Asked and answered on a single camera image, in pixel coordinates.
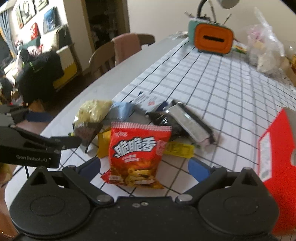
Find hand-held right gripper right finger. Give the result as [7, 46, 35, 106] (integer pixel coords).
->
[175, 158, 267, 206]

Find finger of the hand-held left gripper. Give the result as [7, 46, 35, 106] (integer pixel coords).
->
[45, 136, 82, 151]
[24, 111, 53, 123]

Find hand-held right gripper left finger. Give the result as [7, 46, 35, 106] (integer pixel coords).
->
[23, 157, 114, 206]

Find yellow snack packet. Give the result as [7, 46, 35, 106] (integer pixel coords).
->
[163, 142, 196, 159]
[97, 129, 113, 159]

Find yellow-green and brown snack packet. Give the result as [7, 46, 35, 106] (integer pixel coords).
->
[72, 99, 114, 154]

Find red snack packet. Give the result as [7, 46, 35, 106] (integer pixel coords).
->
[100, 121, 173, 189]

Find silver and black snack packet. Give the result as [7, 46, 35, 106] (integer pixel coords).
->
[165, 100, 217, 148]

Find light blue snack packet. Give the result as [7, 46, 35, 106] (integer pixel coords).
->
[104, 101, 137, 127]

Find red and white cardboard box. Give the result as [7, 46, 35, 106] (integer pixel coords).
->
[258, 108, 296, 237]

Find flat yellow snack packet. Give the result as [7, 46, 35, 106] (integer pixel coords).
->
[163, 142, 196, 159]

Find black jacket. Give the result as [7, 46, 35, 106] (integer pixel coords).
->
[16, 49, 65, 105]

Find black glossy snack packet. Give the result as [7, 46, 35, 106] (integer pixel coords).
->
[147, 110, 186, 141]

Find beige sofa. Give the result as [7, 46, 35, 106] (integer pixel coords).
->
[3, 25, 77, 93]

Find red cushion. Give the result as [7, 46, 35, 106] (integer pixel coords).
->
[30, 23, 39, 39]

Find white checked tablecloth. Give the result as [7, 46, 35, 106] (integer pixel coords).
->
[40, 38, 296, 210]

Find grey curtain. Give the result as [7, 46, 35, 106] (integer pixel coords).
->
[0, 11, 17, 59]

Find dark wooden chair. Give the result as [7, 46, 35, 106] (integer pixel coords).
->
[136, 34, 155, 47]

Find orange and green tissue box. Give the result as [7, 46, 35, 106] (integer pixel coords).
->
[188, 17, 235, 56]

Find clear plastic bag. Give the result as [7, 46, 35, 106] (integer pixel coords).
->
[246, 7, 286, 75]

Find grey desk lamp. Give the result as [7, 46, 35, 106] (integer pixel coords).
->
[196, 0, 240, 21]

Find blue wall picture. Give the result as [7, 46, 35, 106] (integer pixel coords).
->
[43, 6, 59, 34]

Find framed wall pictures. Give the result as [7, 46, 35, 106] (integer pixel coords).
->
[13, 0, 49, 29]

